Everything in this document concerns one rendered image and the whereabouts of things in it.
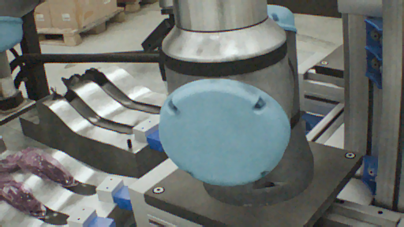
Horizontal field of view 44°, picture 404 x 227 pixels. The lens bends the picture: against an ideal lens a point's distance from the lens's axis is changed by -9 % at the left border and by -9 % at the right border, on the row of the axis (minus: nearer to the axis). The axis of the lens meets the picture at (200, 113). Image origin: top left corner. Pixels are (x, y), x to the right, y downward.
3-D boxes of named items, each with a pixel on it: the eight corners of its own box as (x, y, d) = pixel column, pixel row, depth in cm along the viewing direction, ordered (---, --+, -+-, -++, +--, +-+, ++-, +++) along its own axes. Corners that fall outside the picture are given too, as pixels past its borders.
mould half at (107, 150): (216, 137, 133) (211, 86, 127) (141, 188, 116) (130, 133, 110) (88, 99, 163) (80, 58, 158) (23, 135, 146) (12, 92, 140)
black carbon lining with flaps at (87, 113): (177, 117, 130) (172, 80, 126) (129, 146, 119) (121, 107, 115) (87, 91, 151) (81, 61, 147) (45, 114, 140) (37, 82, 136)
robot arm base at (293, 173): (331, 159, 73) (332, 94, 69) (277, 218, 63) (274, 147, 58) (244, 137, 82) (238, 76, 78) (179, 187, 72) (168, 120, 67)
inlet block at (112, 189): (170, 207, 103) (166, 185, 101) (159, 222, 99) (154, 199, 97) (113, 197, 109) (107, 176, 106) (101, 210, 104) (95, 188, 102)
